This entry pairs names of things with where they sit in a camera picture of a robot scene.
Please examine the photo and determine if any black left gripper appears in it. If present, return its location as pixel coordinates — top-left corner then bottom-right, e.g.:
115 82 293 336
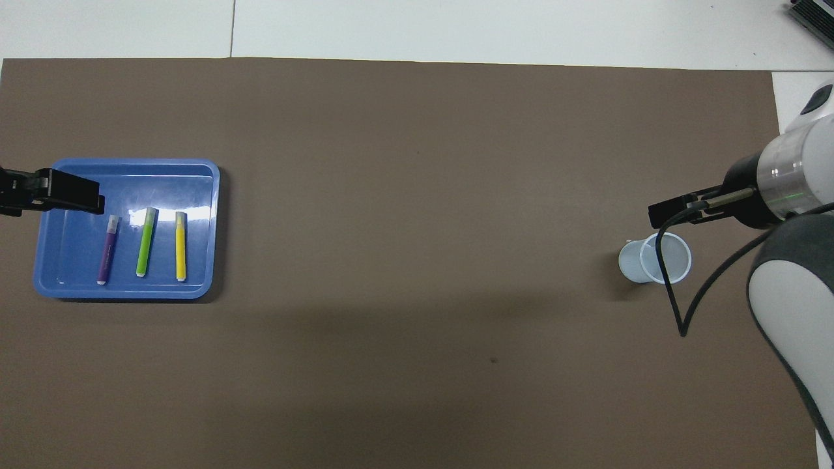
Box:
0 167 106 218

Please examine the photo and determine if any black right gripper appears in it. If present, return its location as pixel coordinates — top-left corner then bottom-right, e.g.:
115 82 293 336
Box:
648 152 781 230

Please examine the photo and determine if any purple marker pen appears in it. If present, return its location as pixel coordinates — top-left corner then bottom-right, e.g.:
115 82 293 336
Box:
96 215 122 286

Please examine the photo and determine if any green marker pen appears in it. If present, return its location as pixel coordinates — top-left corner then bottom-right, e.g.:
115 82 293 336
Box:
136 207 160 278

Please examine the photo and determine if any yellow marker pen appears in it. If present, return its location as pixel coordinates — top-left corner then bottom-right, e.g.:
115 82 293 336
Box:
175 211 188 283

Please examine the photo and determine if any blue plastic tray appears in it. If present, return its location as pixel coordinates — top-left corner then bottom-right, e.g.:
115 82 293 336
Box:
33 158 221 300

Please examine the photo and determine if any translucent plastic cup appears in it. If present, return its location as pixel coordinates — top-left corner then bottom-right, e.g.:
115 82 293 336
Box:
618 233 693 285

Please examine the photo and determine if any grey laptop corner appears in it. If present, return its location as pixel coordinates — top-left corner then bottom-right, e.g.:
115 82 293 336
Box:
785 0 834 35

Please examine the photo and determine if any brown table mat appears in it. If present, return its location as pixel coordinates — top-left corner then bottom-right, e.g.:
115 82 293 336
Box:
0 57 820 469

